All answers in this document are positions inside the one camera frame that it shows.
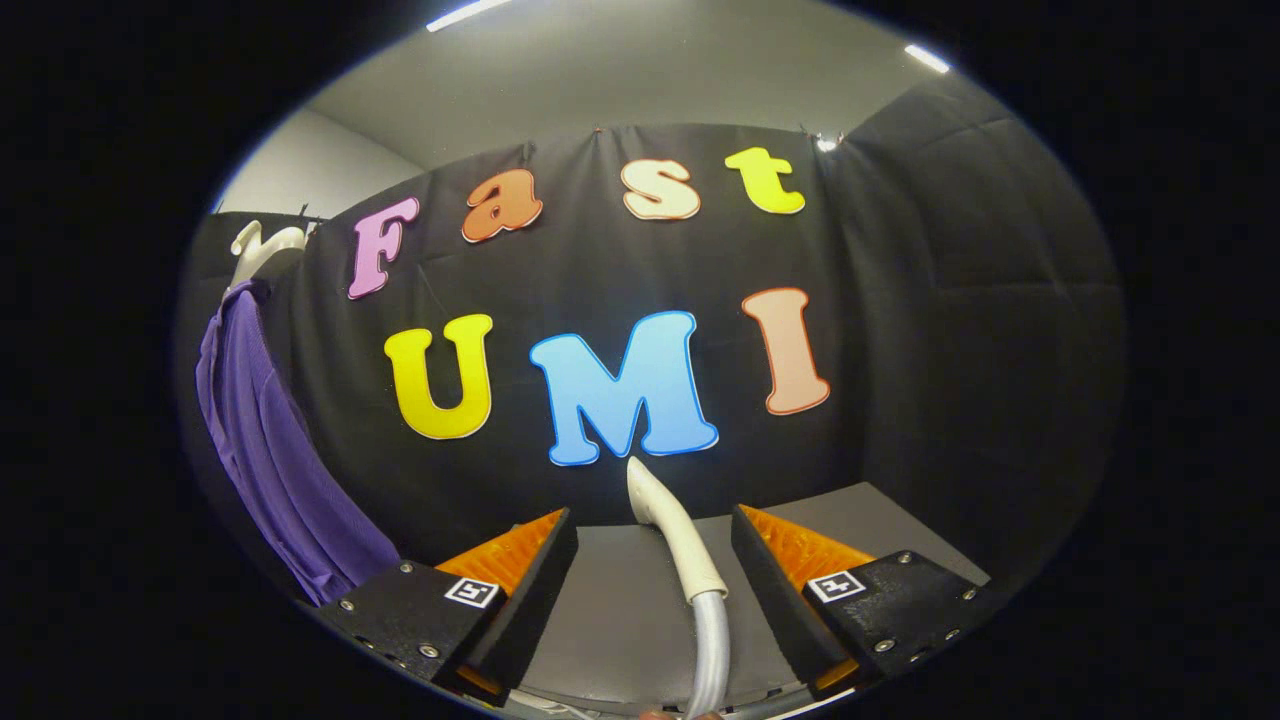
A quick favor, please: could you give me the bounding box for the purple corduroy jacket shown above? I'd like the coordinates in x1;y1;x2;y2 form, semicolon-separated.
195;280;401;608

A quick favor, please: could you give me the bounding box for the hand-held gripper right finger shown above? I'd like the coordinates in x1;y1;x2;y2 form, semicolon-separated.
730;505;1006;701

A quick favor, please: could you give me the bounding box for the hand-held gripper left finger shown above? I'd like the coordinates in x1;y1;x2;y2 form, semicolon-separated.
315;507;581;709

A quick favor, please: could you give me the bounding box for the white clothes hanger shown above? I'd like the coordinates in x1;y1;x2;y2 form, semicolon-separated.
230;220;309;291

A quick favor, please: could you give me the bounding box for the grey cabinet with dark top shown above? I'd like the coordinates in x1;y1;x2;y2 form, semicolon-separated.
520;482;991;716

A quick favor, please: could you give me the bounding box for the white garment steamer head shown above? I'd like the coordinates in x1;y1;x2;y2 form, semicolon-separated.
626;456;729;604

